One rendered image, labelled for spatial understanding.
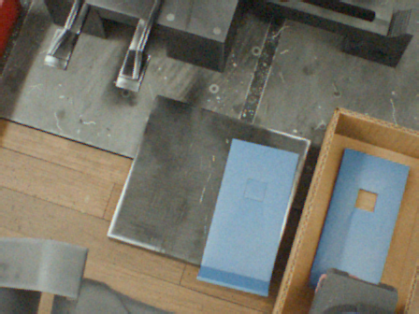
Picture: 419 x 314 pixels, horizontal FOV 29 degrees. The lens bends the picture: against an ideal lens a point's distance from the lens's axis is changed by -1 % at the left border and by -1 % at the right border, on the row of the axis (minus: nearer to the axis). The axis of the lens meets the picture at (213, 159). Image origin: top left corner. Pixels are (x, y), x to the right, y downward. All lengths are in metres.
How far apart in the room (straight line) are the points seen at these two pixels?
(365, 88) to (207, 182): 0.21
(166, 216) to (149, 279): 0.07
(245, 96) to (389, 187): 0.18
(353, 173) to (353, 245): 0.08
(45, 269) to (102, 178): 0.42
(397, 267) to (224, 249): 0.18
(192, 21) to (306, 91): 0.16
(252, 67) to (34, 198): 0.27
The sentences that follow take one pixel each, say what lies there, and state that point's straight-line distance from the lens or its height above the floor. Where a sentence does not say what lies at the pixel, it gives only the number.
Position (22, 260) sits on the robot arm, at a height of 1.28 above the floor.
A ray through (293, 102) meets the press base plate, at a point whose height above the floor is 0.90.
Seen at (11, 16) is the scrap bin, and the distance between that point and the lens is 0.93.
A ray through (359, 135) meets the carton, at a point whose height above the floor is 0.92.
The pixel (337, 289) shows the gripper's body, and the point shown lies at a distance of 0.72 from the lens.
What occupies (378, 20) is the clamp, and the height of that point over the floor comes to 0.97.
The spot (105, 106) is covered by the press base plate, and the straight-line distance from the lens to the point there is 0.89.
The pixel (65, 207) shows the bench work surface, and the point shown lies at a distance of 0.87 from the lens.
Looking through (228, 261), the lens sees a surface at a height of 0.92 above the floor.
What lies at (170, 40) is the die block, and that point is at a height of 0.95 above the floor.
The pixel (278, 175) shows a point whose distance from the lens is 0.84.
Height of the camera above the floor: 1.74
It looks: 74 degrees down
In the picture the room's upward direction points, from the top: 1 degrees clockwise
